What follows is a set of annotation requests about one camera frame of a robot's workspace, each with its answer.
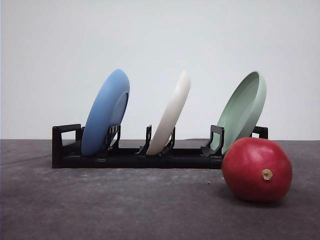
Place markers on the white plate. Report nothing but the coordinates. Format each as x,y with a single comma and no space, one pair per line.
170,116

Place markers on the red pomegranate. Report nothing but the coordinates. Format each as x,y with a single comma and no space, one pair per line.
257,169

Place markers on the blue plate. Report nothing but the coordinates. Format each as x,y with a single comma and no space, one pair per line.
108,109

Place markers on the light green plate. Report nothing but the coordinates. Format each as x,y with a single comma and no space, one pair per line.
241,111

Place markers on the black plastic dish rack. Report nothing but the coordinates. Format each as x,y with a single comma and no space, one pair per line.
67,150

